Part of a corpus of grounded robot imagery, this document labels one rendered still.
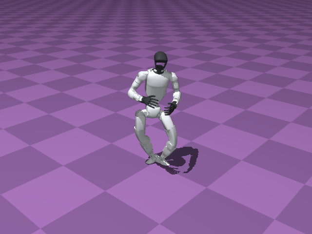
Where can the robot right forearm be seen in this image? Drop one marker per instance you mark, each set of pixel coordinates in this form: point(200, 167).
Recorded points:
point(134, 95)

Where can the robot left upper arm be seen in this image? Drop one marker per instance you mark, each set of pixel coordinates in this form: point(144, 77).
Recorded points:
point(174, 82)

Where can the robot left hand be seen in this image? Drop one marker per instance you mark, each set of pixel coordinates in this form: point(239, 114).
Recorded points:
point(173, 105)

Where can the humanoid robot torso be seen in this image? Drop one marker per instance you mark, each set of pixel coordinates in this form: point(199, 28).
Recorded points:
point(156, 84)

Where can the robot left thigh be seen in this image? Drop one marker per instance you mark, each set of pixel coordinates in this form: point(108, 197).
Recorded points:
point(170, 130)

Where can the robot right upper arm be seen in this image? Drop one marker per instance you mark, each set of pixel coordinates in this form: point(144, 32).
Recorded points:
point(141, 76)

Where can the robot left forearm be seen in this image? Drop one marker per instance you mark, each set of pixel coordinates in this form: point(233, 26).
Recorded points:
point(177, 98)

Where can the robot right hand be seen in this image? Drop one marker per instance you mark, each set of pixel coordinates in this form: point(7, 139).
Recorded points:
point(148, 100)

